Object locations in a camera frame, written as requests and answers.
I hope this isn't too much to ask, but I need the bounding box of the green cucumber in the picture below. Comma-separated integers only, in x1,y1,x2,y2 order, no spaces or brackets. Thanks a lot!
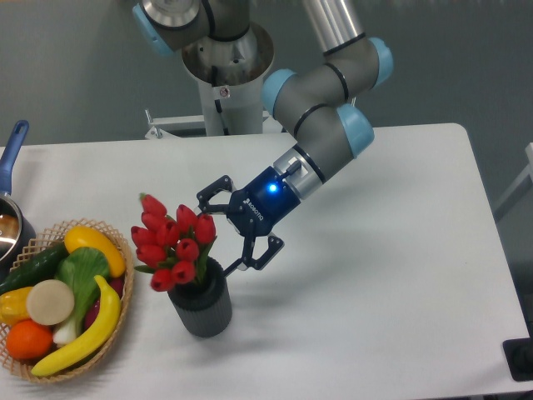
1,242,69,294

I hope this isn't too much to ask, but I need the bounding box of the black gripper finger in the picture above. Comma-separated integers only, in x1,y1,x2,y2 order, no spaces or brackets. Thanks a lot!
197,175,235,215
223,233,285,278

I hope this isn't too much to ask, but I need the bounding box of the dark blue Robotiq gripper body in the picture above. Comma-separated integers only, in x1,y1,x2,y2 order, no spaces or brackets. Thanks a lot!
225,165,301,241

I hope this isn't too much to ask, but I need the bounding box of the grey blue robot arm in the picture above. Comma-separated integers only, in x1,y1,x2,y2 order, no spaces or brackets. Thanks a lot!
132,1,394,270

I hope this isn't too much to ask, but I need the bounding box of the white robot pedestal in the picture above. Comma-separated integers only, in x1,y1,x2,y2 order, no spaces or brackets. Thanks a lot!
147,22,274,138

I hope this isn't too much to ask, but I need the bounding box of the yellow banana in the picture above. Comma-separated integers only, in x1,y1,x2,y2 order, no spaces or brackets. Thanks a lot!
31,275,121,378

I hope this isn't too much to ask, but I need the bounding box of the black device at edge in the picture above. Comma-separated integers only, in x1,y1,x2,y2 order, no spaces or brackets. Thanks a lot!
502,337,532,382

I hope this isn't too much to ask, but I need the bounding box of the red tulip bouquet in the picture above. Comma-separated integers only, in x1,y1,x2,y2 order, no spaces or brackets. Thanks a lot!
131,193,217,292

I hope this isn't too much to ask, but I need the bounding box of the white frame at right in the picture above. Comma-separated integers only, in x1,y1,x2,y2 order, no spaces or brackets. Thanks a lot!
493,142,532,223

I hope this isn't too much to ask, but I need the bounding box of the woven wicker basket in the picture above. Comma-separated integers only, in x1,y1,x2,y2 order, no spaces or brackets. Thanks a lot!
1,218,134,384

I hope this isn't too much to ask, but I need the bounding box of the dark grey ribbed vase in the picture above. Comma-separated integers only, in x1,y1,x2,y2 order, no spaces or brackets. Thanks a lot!
167,257,232,338

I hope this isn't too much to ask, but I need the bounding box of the dark red vegetable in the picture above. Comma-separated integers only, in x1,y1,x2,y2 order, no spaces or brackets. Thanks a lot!
83,277,124,331

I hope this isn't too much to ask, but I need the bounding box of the yellow bell pepper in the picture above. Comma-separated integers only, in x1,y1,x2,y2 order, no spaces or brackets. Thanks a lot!
1,287,32,326

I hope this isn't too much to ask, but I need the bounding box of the beige round slice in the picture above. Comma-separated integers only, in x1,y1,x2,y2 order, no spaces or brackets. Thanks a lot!
26,279,74,326

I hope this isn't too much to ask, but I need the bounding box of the blue handled saucepan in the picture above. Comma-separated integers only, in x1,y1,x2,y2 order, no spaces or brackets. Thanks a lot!
1,120,36,281

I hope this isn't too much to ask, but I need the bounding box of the orange fruit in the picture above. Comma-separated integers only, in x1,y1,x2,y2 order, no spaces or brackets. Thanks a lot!
6,319,52,360

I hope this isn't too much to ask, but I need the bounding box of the green bok choy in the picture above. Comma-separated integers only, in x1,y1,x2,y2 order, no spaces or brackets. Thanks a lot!
53,247,110,347

